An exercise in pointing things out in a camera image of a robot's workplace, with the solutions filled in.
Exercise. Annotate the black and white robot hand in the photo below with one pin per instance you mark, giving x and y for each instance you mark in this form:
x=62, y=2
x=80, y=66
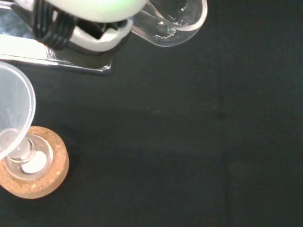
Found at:
x=94, y=9

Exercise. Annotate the clear acrylic funnel stand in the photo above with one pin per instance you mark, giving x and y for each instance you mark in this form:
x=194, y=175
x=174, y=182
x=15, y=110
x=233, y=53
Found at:
x=28, y=50

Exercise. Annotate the translucent plastic funnel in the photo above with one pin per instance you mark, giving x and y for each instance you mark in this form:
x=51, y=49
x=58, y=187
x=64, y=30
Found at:
x=14, y=101

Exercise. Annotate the black table cloth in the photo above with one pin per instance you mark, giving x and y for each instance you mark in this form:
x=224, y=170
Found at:
x=189, y=142

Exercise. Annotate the round-bottom glass flask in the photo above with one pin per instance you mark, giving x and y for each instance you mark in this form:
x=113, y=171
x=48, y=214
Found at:
x=35, y=163

